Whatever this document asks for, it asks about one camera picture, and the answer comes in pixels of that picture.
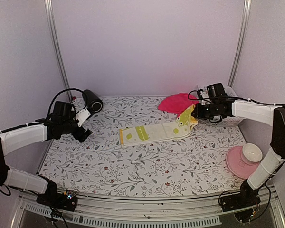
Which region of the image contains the aluminium frame post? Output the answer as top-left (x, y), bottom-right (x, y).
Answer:
top-left (44, 0), bottom-right (70, 89)
top-left (228, 0), bottom-right (252, 87)

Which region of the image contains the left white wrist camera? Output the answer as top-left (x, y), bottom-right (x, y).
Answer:
top-left (75, 108), bottom-right (91, 127)

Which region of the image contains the front aluminium rail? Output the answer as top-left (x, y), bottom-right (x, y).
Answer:
top-left (11, 185), bottom-right (285, 228)

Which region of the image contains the black cylindrical bottle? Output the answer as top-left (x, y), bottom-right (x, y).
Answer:
top-left (82, 89), bottom-right (103, 114)

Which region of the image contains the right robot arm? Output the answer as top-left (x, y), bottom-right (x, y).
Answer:
top-left (233, 81), bottom-right (285, 200)

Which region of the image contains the pink plate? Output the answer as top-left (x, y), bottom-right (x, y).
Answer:
top-left (226, 146), bottom-right (260, 179)

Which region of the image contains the right aluminium frame post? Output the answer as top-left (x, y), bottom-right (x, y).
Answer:
top-left (228, 0), bottom-right (252, 87)

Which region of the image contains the green yellow patterned towel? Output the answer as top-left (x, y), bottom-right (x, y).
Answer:
top-left (119, 105), bottom-right (198, 146)

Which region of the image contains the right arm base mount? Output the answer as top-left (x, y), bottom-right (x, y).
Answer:
top-left (218, 192), bottom-right (261, 212)

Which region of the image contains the floral tablecloth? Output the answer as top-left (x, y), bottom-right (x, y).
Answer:
top-left (39, 97), bottom-right (246, 197)

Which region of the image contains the left aluminium frame post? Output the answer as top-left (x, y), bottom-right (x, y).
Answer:
top-left (44, 0), bottom-right (70, 89)

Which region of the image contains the white bowl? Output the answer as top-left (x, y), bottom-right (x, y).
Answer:
top-left (242, 143), bottom-right (263, 163)

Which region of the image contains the white plastic basket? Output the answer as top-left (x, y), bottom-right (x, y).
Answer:
top-left (194, 83), bottom-right (243, 126)

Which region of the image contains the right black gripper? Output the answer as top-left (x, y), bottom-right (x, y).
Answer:
top-left (191, 102), bottom-right (218, 120)

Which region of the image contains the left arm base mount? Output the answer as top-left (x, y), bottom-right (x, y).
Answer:
top-left (36, 191), bottom-right (78, 212)

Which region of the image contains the pink towel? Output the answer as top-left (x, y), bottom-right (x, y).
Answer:
top-left (158, 93), bottom-right (198, 117)

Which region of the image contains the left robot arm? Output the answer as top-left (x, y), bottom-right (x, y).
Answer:
top-left (0, 89), bottom-right (103, 206)

